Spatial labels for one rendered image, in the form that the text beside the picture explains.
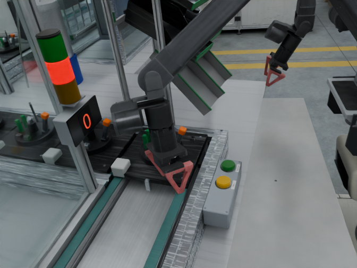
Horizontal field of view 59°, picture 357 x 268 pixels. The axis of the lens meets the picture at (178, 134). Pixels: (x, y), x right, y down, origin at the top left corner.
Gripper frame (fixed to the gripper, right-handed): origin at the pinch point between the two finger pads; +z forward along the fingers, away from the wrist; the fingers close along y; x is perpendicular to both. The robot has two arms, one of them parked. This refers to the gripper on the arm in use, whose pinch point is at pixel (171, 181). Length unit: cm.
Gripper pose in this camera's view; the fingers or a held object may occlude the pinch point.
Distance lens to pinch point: 75.6
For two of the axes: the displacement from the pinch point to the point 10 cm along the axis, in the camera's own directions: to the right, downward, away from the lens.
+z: 1.6, 9.1, 3.8
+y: 4.0, 3.0, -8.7
